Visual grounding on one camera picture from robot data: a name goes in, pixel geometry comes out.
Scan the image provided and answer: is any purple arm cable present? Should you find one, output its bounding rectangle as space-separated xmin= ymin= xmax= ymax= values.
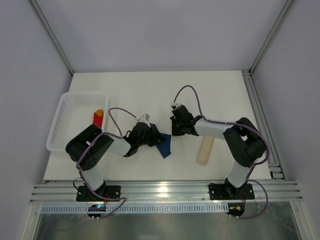
xmin=172 ymin=85 xmax=270 ymax=220
xmin=75 ymin=107 xmax=142 ymax=220

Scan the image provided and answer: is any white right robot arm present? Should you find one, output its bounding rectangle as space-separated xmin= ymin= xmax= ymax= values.
xmin=170 ymin=103 xmax=268 ymax=200

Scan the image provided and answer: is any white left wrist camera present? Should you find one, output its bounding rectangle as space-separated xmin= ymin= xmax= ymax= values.
xmin=138 ymin=113 xmax=150 ymax=125

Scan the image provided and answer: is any beige cutlery tray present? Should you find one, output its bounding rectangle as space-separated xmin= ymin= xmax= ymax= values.
xmin=196 ymin=136 xmax=215 ymax=166

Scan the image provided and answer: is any blue paper napkin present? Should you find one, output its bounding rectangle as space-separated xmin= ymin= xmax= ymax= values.
xmin=154 ymin=125 xmax=172 ymax=159

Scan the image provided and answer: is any aluminium side rail right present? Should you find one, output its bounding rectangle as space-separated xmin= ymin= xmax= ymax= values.
xmin=242 ymin=70 xmax=287 ymax=181

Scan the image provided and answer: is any red bottle orange cap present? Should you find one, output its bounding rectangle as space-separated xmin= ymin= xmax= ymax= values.
xmin=92 ymin=109 xmax=104 ymax=129

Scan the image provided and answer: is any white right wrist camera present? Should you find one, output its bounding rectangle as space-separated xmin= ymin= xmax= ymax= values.
xmin=171 ymin=102 xmax=181 ymax=109

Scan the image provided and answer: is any aluminium frame post left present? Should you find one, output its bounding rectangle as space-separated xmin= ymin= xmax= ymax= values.
xmin=27 ymin=0 xmax=75 ymax=76

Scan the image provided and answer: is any white slotted cable duct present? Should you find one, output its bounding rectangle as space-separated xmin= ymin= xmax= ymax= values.
xmin=40 ymin=202 xmax=229 ymax=214

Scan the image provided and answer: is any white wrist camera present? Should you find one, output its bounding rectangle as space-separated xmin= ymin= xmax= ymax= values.
xmin=171 ymin=102 xmax=181 ymax=109
xmin=138 ymin=113 xmax=150 ymax=125

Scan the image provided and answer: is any aluminium table edge rail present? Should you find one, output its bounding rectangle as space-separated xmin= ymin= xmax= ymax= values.
xmin=29 ymin=180 xmax=303 ymax=204

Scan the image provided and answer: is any aluminium frame post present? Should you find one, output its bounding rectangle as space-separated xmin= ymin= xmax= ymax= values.
xmin=248 ymin=0 xmax=297 ymax=75
xmin=27 ymin=0 xmax=75 ymax=76

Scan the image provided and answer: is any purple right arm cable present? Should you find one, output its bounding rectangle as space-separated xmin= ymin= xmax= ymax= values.
xmin=172 ymin=85 xmax=270 ymax=220

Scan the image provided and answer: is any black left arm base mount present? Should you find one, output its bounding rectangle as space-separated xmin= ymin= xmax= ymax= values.
xmin=76 ymin=185 xmax=121 ymax=202

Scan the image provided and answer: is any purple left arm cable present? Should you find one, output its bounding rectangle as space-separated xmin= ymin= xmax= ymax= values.
xmin=75 ymin=107 xmax=142 ymax=220

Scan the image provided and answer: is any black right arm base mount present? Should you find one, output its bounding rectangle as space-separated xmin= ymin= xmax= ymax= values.
xmin=208 ymin=183 xmax=255 ymax=201

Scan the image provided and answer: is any white plastic basket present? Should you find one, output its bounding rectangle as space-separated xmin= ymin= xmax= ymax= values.
xmin=46 ymin=91 xmax=109 ymax=152

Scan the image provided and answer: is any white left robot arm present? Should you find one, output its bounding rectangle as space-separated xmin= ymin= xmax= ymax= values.
xmin=65 ymin=121 xmax=168 ymax=201

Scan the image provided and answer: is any aluminium frame post right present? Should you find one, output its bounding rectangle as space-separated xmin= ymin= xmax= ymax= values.
xmin=248 ymin=0 xmax=297 ymax=75

